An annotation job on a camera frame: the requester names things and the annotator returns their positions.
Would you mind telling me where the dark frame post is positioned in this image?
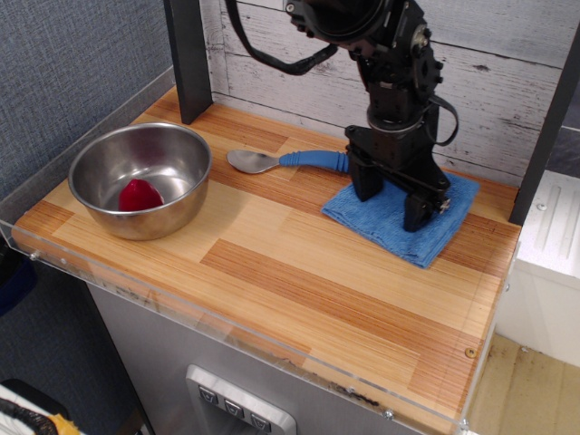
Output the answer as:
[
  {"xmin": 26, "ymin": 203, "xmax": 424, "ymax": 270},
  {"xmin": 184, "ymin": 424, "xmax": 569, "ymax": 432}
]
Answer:
[
  {"xmin": 508, "ymin": 28, "xmax": 579, "ymax": 226},
  {"xmin": 163, "ymin": 0, "xmax": 213, "ymax": 125}
]

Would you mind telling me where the red plastic toy fruit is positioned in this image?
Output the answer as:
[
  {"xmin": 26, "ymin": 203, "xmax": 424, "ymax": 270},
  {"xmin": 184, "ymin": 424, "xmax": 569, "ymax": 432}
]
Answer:
[{"xmin": 118, "ymin": 179, "xmax": 164, "ymax": 212}]

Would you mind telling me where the clear acrylic table guard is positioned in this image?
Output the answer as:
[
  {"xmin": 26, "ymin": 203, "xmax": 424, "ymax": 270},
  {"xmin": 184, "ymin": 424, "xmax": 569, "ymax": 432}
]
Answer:
[{"xmin": 0, "ymin": 67, "xmax": 520, "ymax": 434}]

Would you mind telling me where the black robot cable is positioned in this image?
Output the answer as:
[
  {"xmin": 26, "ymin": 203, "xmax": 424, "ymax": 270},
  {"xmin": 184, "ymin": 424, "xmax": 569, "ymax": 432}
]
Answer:
[{"xmin": 224, "ymin": 0, "xmax": 340, "ymax": 77}]

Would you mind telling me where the silver dispenser button panel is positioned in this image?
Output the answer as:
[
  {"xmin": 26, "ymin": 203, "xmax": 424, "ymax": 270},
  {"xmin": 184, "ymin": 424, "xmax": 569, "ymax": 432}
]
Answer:
[{"xmin": 186, "ymin": 364, "xmax": 297, "ymax": 434}]

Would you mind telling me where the dark left frame post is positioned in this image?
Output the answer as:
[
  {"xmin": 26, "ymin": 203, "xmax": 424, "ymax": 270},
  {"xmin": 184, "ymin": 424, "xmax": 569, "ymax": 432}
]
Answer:
[{"xmin": 163, "ymin": 0, "xmax": 213, "ymax": 125}]

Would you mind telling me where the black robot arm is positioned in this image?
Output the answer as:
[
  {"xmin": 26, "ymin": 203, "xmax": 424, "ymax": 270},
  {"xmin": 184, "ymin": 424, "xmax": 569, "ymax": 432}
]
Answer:
[{"xmin": 285, "ymin": 1, "xmax": 455, "ymax": 232}]

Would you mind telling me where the stainless steel bowl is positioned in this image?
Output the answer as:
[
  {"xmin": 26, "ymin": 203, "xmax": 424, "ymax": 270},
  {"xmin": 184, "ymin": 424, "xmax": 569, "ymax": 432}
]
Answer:
[{"xmin": 68, "ymin": 122, "xmax": 212, "ymax": 240}]

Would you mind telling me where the blue cloth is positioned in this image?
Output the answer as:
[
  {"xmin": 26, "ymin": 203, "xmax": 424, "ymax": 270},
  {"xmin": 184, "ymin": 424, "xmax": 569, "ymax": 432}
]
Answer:
[{"xmin": 322, "ymin": 173, "xmax": 479, "ymax": 268}]

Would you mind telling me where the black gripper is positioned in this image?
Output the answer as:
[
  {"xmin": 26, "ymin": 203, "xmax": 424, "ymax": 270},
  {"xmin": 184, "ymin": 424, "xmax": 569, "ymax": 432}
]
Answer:
[{"xmin": 345, "ymin": 125, "xmax": 450, "ymax": 232}]

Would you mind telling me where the blue handled metal spoon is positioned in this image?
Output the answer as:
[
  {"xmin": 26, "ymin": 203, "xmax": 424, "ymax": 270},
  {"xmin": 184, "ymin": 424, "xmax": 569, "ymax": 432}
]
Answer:
[{"xmin": 227, "ymin": 150, "xmax": 349, "ymax": 174}]

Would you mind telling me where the stainless steel cabinet front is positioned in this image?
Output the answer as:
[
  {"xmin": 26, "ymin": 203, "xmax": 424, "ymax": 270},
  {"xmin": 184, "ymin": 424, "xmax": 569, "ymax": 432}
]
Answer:
[{"xmin": 89, "ymin": 285, "xmax": 459, "ymax": 434}]

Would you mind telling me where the yellow black object corner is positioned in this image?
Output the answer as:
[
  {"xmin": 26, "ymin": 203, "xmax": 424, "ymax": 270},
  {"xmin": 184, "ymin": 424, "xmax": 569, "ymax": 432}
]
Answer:
[{"xmin": 1, "ymin": 399, "xmax": 82, "ymax": 435}]

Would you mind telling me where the white side cabinet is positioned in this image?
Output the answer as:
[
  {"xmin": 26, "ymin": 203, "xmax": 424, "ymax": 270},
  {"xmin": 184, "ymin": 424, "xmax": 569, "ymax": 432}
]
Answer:
[{"xmin": 496, "ymin": 170, "xmax": 579, "ymax": 366}]

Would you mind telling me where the dark right frame post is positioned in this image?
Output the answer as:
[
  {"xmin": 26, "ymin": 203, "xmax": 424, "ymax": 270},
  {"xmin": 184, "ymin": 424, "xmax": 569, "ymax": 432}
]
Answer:
[{"xmin": 508, "ymin": 28, "xmax": 579, "ymax": 226}]

